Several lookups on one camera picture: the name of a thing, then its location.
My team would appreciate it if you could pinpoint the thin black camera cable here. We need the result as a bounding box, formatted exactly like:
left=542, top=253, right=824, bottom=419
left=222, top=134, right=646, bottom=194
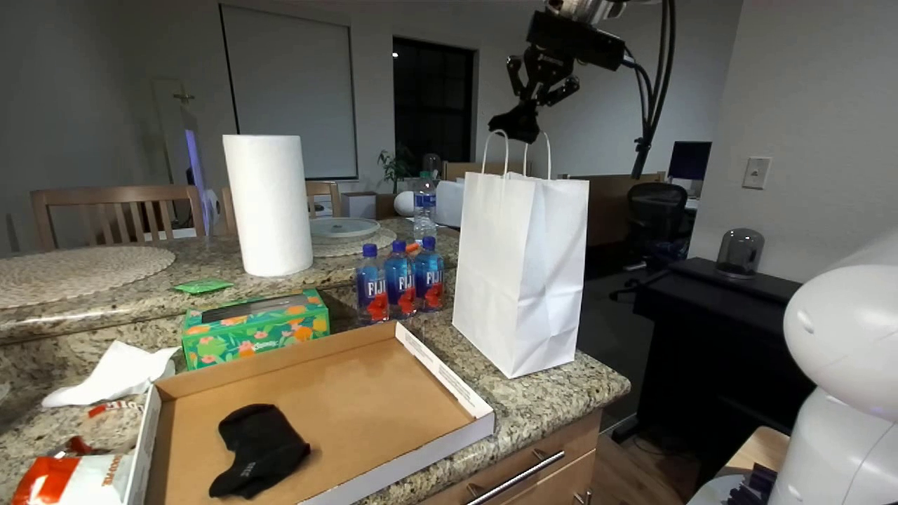
left=617, top=0, right=678, bottom=183

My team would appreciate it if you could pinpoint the wooden counter cabinet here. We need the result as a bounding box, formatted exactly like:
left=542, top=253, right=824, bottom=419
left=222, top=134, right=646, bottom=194
left=410, top=409, right=607, bottom=505

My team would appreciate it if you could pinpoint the small black sock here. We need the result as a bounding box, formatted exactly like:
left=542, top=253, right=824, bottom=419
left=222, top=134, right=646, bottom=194
left=485, top=99, right=544, bottom=145

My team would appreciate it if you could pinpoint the white paper bag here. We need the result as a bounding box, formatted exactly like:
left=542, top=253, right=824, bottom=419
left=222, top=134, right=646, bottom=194
left=451, top=125, right=593, bottom=382

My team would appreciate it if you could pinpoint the metal drawer handle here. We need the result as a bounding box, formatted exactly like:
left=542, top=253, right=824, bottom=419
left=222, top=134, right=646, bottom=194
left=464, top=448, right=569, bottom=505

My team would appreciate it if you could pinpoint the white round vase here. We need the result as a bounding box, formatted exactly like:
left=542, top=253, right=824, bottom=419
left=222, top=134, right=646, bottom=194
left=391, top=188, right=427, bottom=221

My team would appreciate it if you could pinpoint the flat green card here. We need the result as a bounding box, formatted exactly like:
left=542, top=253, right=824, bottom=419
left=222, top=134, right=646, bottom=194
left=170, top=277, right=234, bottom=296

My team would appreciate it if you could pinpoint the large black sock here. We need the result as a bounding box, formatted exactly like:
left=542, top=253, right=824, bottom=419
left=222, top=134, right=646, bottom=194
left=206, top=400, right=314, bottom=501

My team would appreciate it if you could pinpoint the dark computer monitor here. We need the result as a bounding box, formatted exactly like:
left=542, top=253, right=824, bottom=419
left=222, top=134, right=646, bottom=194
left=666, top=137, right=713, bottom=183

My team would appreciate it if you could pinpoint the black office chair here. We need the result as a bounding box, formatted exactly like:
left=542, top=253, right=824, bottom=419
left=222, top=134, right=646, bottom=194
left=624, top=179, right=697, bottom=275

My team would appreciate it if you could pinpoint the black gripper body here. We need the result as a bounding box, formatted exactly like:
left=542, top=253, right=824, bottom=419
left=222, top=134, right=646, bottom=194
left=517, top=41, right=582, bottom=99

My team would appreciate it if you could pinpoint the green houseplant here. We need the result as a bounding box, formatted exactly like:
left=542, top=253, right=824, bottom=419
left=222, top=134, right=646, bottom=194
left=375, top=145, right=415, bottom=195

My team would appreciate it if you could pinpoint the brown wooden desk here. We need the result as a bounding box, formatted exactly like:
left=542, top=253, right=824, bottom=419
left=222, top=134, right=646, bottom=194
left=587, top=172, right=669, bottom=253

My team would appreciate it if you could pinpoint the white paper napkin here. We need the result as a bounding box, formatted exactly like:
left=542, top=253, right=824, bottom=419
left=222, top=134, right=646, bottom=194
left=40, top=340, right=179, bottom=412

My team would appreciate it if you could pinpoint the green patterned tissue box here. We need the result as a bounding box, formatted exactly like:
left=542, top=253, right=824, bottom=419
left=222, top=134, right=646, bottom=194
left=179, top=285, right=335, bottom=372

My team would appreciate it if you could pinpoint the glass jar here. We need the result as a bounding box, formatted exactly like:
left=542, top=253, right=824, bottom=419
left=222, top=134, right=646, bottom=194
left=715, top=225, right=770, bottom=275

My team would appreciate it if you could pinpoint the dark window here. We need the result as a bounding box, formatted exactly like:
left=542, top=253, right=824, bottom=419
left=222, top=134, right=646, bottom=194
left=391, top=37, right=476, bottom=177

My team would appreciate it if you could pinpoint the light wooden stool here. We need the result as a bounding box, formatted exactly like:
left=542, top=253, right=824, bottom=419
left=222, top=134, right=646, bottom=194
left=725, top=424, right=795, bottom=473

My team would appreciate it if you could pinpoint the crumpled clear plastic wrapper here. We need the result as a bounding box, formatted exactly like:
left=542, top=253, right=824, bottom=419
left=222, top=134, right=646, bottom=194
left=79, top=399, right=152, bottom=455

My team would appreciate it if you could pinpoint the red and white package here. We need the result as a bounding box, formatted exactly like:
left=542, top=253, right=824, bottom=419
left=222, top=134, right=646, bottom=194
left=9, top=447, right=142, bottom=505

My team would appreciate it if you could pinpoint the white wall switch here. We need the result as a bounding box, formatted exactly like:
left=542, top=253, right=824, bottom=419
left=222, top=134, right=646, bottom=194
left=742, top=152, right=771, bottom=194

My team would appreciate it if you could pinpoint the white paper towel roll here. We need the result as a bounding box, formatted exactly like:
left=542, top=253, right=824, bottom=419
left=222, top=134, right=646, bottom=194
left=220, top=132, right=316, bottom=281

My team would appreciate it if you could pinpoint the round white plate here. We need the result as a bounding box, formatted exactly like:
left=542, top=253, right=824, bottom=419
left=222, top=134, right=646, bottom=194
left=309, top=214, right=385, bottom=243

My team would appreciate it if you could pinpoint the blue labelled water bottle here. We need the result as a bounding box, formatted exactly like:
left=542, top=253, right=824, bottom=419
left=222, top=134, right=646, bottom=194
left=385, top=239, right=422, bottom=319
left=413, top=233, right=445, bottom=313
left=353, top=240, right=394, bottom=325

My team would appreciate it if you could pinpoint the black digital piano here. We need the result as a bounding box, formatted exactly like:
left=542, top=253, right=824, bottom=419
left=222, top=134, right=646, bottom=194
left=631, top=257, right=824, bottom=473

